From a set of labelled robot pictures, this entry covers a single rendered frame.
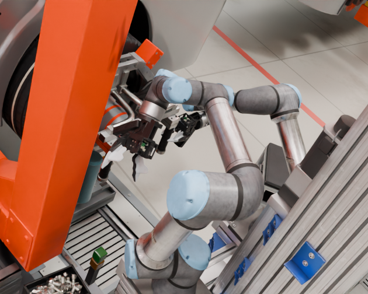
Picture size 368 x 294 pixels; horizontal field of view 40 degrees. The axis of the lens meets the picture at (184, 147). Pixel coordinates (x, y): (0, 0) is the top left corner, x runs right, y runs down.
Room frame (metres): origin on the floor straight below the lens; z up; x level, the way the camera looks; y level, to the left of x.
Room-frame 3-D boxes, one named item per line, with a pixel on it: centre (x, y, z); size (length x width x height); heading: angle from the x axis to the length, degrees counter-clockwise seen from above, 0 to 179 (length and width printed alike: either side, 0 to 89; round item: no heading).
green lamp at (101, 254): (1.16, 0.12, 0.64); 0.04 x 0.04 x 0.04; 63
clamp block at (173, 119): (1.74, 0.12, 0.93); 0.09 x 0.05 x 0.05; 63
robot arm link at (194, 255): (1.03, -0.16, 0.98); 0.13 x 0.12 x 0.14; 119
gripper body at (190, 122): (1.85, 0.02, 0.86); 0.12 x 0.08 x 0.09; 152
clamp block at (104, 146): (1.44, 0.27, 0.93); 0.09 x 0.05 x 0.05; 63
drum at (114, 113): (1.65, 0.31, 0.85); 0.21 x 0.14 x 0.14; 63
